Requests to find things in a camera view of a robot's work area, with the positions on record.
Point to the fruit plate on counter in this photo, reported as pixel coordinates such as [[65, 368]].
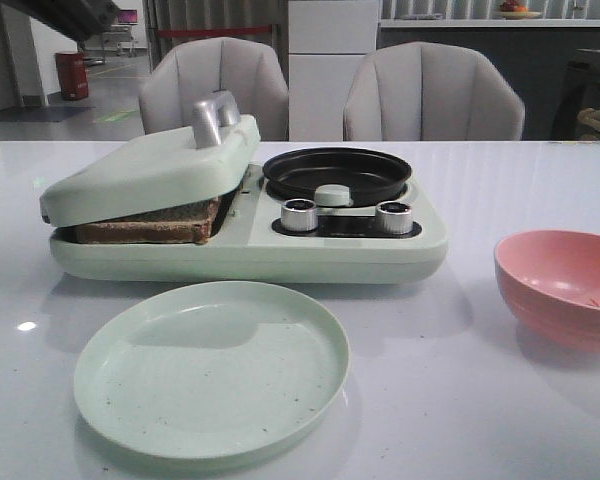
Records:
[[514, 10]]

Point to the pink plastic bowl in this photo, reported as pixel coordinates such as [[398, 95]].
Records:
[[550, 281]]

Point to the mint green breakfast maker base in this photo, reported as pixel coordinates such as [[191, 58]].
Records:
[[247, 247]]

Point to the mint green sandwich maker lid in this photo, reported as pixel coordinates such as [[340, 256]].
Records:
[[160, 170]]

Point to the dark grey kitchen counter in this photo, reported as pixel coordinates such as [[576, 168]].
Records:
[[553, 65]]

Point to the left grey upholstered chair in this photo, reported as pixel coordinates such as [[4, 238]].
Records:
[[191, 71]]

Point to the white bread slice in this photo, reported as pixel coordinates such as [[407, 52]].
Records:
[[189, 223]]

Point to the grey upholstered chair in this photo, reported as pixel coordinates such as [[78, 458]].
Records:
[[191, 71], [422, 91]]

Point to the round black frying pan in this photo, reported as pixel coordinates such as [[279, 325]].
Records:
[[371, 176]]

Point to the right silver control knob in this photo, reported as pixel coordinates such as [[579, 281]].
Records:
[[393, 217]]

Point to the red trash bin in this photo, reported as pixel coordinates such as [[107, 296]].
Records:
[[72, 75]]

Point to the left silver control knob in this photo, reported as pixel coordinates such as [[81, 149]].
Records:
[[299, 215]]

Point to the mint green round plate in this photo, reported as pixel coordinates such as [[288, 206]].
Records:
[[221, 371]]

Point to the silver control knob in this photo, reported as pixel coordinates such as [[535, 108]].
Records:
[[393, 217], [299, 215]]

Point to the white refrigerator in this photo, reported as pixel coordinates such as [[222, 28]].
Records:
[[326, 42]]

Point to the right grey upholstered chair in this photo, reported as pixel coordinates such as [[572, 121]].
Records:
[[422, 91]]

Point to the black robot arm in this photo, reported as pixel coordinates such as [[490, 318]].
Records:
[[78, 20]]

